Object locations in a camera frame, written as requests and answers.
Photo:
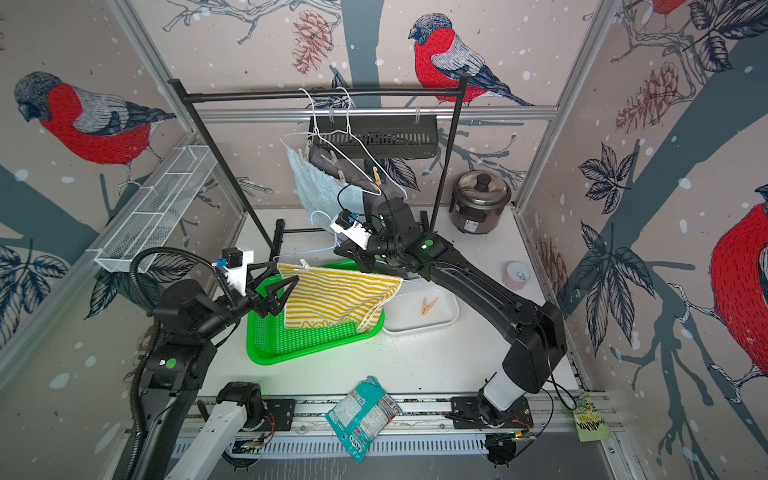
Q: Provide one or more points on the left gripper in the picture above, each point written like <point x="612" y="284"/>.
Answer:
<point x="270" y="303"/>

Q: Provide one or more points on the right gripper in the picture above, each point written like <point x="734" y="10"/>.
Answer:
<point x="363" y="257"/>

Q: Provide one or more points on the light blue wire hanger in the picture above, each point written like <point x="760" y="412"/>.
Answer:
<point x="313" y="240"/>

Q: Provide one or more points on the yellow striped towel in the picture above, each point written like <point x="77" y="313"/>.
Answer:
<point x="327" y="297"/>

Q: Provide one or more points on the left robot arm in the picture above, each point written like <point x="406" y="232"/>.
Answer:
<point x="172" y="373"/>

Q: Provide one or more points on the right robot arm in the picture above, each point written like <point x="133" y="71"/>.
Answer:
<point x="535" y="334"/>

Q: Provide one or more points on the green plastic basket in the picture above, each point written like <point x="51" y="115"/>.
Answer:
<point x="269" y="342"/>

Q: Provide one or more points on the white plastic tray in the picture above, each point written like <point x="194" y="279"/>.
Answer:
<point x="420" y="306"/>

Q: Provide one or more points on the light blue towel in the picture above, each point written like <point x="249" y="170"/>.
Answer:
<point x="318" y="191"/>

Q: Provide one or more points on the dark grey towel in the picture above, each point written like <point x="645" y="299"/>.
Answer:
<point x="359" y="185"/>

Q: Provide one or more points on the silver rice cooker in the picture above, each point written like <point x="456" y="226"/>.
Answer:
<point x="478" y="201"/>

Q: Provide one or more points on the pink cup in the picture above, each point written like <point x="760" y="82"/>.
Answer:
<point x="515" y="276"/>

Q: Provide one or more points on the teal snack packet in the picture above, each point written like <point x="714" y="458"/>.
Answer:
<point x="361" y="415"/>

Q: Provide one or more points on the black clothes rack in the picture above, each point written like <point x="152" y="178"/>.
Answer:
<point x="318" y="93"/>

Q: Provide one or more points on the green yellow label card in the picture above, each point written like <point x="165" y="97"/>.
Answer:
<point x="589" y="422"/>

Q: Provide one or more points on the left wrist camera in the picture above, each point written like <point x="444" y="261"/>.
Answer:
<point x="233" y="265"/>

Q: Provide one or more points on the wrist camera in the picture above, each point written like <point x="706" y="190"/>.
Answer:
<point x="233" y="265"/>
<point x="348" y="224"/>

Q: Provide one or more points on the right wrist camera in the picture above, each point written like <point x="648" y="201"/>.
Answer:
<point x="348" y="224"/>

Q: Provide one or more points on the black perforated wall basket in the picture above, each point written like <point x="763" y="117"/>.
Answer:
<point x="387" y="137"/>

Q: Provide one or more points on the white wire mesh shelf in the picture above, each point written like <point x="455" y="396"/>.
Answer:
<point x="160" y="208"/>

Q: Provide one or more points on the white wire hanger front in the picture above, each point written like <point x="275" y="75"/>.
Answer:
<point x="319" y="144"/>

